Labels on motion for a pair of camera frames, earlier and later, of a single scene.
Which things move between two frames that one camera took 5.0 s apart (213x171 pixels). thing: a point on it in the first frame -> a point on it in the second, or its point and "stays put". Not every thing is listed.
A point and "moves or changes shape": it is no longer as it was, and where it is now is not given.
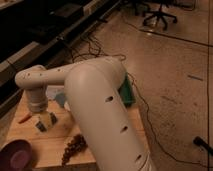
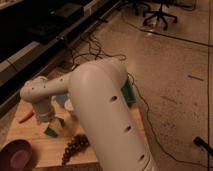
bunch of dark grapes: (77, 144) stays put
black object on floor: (200, 142) stays put
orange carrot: (25, 119) stays put
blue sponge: (45, 118) moves or changes shape
